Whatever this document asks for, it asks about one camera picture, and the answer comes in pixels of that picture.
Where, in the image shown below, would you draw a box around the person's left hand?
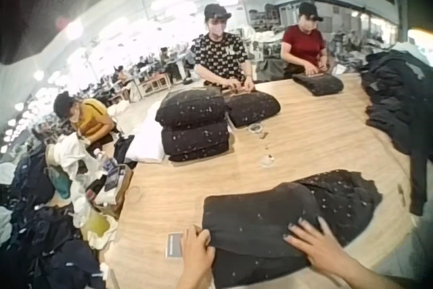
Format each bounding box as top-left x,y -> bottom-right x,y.
181,224 -> 217,271

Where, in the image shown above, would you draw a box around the person's right hand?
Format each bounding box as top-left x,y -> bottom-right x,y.
283,217 -> 357,280

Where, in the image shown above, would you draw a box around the black speckled garment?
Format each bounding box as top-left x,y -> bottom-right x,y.
155,86 -> 227,128
168,141 -> 231,163
223,91 -> 282,129
202,169 -> 384,289
292,72 -> 345,97
160,120 -> 231,156

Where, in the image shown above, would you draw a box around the dark paper tag card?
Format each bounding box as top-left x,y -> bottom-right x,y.
164,232 -> 185,260

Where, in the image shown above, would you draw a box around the brown cardboard box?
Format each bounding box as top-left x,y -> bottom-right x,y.
101,163 -> 135,219

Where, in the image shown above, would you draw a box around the yellowish plastic bag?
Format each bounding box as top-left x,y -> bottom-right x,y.
80,210 -> 118,250

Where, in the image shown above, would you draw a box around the heap of white cloth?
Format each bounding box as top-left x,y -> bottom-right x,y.
126,115 -> 167,164

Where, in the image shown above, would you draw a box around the clear water bottle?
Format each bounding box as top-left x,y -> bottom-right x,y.
92,148 -> 110,169

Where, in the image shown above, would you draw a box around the heap of bags and cloths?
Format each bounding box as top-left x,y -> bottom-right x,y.
45,132 -> 118,229

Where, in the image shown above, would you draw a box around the wooden bench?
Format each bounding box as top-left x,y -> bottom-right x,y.
137,72 -> 173,97

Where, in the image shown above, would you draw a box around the heap of dark floor garments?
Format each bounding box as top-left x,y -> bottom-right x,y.
0,146 -> 106,289

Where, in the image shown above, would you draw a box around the row of seated workers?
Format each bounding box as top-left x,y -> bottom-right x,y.
79,46 -> 190,107

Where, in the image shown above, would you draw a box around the pile of dark garments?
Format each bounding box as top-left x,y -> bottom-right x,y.
359,48 -> 433,217

